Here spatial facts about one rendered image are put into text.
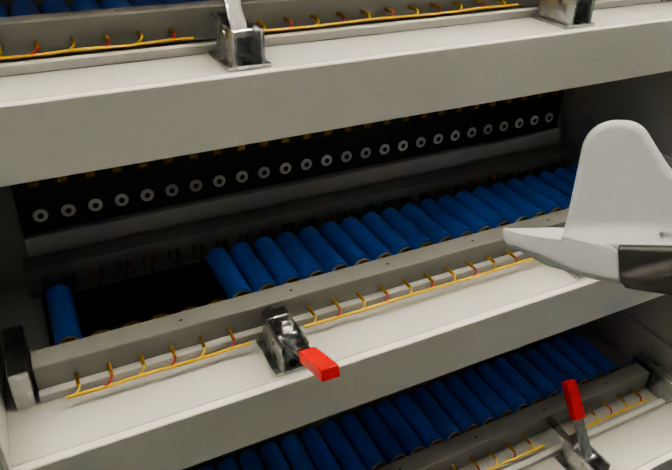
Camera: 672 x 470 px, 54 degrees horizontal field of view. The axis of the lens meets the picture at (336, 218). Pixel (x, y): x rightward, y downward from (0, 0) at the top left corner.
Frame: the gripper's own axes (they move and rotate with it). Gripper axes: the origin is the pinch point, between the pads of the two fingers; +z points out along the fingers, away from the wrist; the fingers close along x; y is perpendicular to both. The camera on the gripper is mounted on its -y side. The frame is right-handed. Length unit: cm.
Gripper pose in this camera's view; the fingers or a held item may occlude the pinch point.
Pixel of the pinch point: (625, 214)
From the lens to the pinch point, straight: 34.8
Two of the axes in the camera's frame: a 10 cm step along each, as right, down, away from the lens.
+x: -8.9, 2.1, -3.9
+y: -1.4, -9.7, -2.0
